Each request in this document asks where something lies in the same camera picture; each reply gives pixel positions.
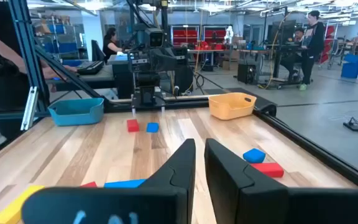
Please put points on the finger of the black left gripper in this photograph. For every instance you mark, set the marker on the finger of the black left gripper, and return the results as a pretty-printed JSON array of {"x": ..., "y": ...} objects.
[
  {"x": 142, "y": 80},
  {"x": 154, "y": 80}
]

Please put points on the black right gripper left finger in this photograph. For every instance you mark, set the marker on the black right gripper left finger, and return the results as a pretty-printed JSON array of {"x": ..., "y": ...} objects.
[{"x": 166, "y": 193}]

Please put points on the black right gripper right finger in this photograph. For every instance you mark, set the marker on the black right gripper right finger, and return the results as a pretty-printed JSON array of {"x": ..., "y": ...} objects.
[{"x": 228, "y": 186}]

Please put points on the blue foam wedge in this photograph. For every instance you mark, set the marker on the blue foam wedge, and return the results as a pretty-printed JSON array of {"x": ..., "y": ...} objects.
[{"x": 253, "y": 155}]

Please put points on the long red foam block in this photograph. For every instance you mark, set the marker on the long red foam block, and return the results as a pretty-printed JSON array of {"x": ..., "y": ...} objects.
[{"x": 269, "y": 170}]

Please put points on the long blue foam block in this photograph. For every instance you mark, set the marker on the long blue foam block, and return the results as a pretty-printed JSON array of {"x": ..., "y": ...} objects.
[{"x": 123, "y": 183}]

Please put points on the small red foam block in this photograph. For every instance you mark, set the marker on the small red foam block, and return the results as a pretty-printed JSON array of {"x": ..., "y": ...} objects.
[{"x": 132, "y": 126}]

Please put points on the small blue foam block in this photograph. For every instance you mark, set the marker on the small blue foam block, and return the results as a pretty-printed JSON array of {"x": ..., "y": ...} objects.
[{"x": 152, "y": 127}]

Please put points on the red foam cube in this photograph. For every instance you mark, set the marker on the red foam cube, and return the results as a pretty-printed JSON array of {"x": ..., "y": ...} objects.
[{"x": 89, "y": 185}]

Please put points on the long yellow foam block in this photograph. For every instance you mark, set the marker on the long yellow foam block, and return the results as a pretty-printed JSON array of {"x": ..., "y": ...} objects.
[{"x": 11, "y": 208}]

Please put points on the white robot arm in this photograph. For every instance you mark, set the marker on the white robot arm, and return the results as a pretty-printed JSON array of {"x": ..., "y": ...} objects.
[{"x": 228, "y": 34}]

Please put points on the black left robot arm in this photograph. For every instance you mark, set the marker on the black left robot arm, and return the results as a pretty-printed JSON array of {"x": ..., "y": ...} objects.
[{"x": 148, "y": 95}]

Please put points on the red bin storage rack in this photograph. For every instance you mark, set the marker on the red bin storage rack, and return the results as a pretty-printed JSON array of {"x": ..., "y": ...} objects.
[
  {"x": 185, "y": 35},
  {"x": 328, "y": 34},
  {"x": 214, "y": 35}
]

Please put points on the grey desk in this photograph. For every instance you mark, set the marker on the grey desk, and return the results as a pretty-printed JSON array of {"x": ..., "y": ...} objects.
[{"x": 98, "y": 79}]

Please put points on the black keyboard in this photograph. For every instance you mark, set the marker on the black keyboard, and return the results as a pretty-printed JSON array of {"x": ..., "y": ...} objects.
[{"x": 90, "y": 67}]

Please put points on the black office chair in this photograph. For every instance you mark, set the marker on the black office chair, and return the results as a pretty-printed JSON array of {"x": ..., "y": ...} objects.
[{"x": 96, "y": 51}]

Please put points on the blue plastic bin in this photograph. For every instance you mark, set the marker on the blue plastic bin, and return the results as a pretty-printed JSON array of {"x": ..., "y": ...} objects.
[{"x": 76, "y": 116}]

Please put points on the yellow-orange plastic bin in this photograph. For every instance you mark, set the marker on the yellow-orange plastic bin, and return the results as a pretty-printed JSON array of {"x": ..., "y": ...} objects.
[{"x": 228, "y": 110}]

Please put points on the person's hand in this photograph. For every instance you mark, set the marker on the person's hand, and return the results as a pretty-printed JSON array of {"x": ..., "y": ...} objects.
[{"x": 61, "y": 72}]

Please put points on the black computer tower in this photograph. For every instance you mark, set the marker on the black computer tower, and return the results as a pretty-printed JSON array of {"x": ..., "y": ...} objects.
[{"x": 246, "y": 74}]

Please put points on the shelf with blue bins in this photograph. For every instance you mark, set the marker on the shelf with blue bins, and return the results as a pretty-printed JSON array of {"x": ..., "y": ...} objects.
[{"x": 64, "y": 46}]

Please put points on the black monitor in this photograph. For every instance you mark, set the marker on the black monitor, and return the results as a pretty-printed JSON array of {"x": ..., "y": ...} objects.
[{"x": 283, "y": 31}]

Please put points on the black power strip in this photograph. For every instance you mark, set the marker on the black power strip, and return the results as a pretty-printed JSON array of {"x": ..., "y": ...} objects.
[{"x": 351, "y": 126}]

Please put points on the large black bag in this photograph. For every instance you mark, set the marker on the large black bag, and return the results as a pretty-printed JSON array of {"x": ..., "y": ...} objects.
[{"x": 2, "y": 84}]

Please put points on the blue storage crate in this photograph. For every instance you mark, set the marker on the blue storage crate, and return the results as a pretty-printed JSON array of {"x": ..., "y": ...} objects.
[{"x": 351, "y": 67}]

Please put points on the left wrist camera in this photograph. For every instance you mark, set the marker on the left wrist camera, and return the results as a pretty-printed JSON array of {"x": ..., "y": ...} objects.
[{"x": 155, "y": 39}]

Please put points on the silver aluminium bracket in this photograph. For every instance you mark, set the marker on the silver aluminium bracket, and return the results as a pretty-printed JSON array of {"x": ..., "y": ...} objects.
[{"x": 30, "y": 109}]

